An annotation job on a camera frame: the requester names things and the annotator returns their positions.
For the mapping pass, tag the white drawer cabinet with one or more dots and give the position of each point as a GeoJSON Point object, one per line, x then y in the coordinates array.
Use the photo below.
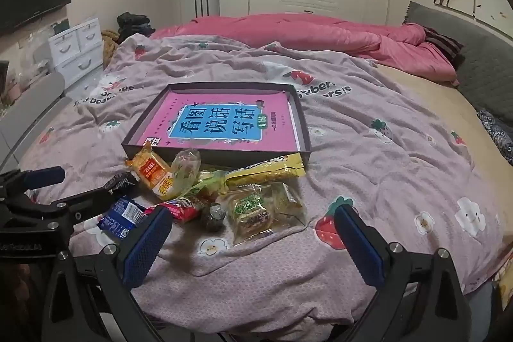
{"type": "Point", "coordinates": [76, 49]}

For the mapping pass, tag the green candy packet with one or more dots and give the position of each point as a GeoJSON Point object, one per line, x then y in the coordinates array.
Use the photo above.
{"type": "Point", "coordinates": [208, 181]}

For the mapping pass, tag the clear pastry packet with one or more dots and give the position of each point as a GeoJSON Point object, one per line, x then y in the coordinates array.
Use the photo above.
{"type": "Point", "coordinates": [286, 201]}

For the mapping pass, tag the pink quilt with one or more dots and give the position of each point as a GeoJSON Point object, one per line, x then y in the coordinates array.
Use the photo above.
{"type": "Point", "coordinates": [304, 31]}

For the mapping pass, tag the grey headboard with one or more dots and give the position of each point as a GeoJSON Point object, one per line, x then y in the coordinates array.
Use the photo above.
{"type": "Point", "coordinates": [481, 57]}

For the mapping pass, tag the red snack packet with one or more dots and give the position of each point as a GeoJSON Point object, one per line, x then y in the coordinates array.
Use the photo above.
{"type": "Point", "coordinates": [180, 209]}

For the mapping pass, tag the printed pink blanket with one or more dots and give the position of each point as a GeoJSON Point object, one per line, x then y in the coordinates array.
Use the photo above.
{"type": "Point", "coordinates": [380, 173]}

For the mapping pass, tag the green label pastry packet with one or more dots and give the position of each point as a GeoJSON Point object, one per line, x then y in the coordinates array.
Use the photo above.
{"type": "Point", "coordinates": [248, 213]}

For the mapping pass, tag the beige bed sheet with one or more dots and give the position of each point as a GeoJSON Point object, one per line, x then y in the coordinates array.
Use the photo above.
{"type": "Point", "coordinates": [453, 109]}

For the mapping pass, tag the pink book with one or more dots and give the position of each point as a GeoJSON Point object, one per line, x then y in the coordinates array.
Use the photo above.
{"type": "Point", "coordinates": [176, 105]}

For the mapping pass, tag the dark candy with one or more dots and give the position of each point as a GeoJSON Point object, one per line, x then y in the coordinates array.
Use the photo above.
{"type": "Point", "coordinates": [213, 217]}

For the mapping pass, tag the dark cardboard box tray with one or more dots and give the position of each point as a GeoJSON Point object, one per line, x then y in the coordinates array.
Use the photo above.
{"type": "Point", "coordinates": [303, 125]}

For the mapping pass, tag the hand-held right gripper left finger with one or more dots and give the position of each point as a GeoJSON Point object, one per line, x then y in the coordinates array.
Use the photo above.
{"type": "Point", "coordinates": [146, 246]}

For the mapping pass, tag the dark patterned cloth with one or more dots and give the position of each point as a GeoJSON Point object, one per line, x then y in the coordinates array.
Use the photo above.
{"type": "Point", "coordinates": [497, 133]}

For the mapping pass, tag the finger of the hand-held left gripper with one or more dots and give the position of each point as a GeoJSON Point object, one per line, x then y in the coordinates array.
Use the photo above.
{"type": "Point", "coordinates": [42, 177]}
{"type": "Point", "coordinates": [116, 183]}

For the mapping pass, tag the striped pillow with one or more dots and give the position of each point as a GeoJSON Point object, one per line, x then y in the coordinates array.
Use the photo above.
{"type": "Point", "coordinates": [443, 43]}

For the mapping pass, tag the yellow snack packet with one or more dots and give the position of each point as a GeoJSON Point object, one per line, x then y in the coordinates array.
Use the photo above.
{"type": "Point", "coordinates": [264, 169]}

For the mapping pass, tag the black clothes pile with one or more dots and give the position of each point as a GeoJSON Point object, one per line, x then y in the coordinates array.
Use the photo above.
{"type": "Point", "coordinates": [134, 25]}

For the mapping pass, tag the orange snack packet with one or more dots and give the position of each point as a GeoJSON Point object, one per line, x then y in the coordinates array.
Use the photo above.
{"type": "Point", "coordinates": [154, 175]}

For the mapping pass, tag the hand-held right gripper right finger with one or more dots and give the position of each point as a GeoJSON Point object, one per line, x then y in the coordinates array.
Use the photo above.
{"type": "Point", "coordinates": [358, 250]}

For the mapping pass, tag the woven basket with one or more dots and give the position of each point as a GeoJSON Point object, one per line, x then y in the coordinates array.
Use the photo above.
{"type": "Point", "coordinates": [109, 45]}

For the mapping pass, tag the clear wrapped candy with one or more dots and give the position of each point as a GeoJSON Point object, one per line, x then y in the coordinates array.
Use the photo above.
{"type": "Point", "coordinates": [185, 167]}

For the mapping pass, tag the blue snack packet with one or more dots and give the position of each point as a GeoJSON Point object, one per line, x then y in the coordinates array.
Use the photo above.
{"type": "Point", "coordinates": [120, 217]}

